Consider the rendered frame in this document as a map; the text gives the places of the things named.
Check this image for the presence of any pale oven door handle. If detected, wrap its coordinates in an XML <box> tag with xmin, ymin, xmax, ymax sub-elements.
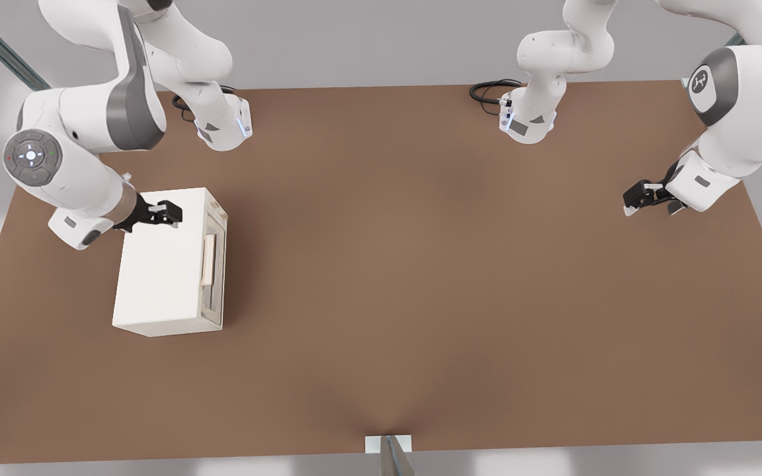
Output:
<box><xmin>200</xmin><ymin>233</ymin><xmax>217</xmax><ymax>287</ymax></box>

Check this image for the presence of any black cable loop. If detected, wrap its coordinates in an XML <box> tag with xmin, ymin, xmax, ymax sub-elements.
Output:
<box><xmin>171</xmin><ymin>85</ymin><xmax>239</xmax><ymax>124</ymax></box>
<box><xmin>468</xmin><ymin>79</ymin><xmax>525</xmax><ymax>117</ymax></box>

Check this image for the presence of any white oven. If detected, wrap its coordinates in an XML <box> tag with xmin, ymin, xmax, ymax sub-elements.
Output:
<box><xmin>112</xmin><ymin>187</ymin><xmax>229</xmax><ymax>338</ymax></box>

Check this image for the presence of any white oven door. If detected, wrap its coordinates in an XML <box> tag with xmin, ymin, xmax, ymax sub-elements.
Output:
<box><xmin>197</xmin><ymin>196</ymin><xmax>229</xmax><ymax>331</ymax></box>

